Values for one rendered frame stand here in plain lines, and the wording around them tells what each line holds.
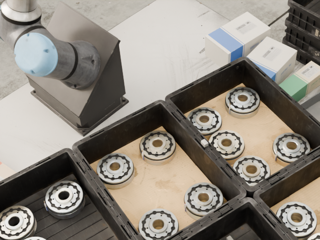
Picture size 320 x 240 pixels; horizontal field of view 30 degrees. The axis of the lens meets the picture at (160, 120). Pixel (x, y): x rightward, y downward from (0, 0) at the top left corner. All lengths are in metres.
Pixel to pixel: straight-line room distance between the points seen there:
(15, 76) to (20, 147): 1.28
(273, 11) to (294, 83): 1.49
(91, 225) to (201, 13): 1.06
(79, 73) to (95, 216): 0.45
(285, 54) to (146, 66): 0.48
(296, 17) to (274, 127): 0.92
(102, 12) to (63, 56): 1.77
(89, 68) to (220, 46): 0.49
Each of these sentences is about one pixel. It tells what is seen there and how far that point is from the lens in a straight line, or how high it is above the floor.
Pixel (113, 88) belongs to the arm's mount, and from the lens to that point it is 1.92.
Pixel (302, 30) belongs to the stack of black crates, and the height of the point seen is 0.49.
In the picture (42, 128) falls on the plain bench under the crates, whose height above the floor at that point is 0.70.
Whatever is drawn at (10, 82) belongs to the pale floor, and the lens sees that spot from 3.19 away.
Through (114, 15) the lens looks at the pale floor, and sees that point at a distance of 3.45.
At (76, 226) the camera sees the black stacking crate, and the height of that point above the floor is 0.83.
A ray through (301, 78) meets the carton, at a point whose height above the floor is 0.76.
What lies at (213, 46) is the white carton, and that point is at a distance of 2.09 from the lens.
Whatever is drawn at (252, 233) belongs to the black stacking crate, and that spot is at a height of 0.83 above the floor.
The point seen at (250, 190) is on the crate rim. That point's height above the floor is 0.93.
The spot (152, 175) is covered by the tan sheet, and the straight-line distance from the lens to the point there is 1.67.
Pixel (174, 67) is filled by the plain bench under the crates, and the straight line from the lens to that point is 2.12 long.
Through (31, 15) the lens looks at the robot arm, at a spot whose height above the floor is 1.10.
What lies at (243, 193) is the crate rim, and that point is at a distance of 1.51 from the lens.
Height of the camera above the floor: 2.19
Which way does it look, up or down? 50 degrees down
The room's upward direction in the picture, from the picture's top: 4 degrees counter-clockwise
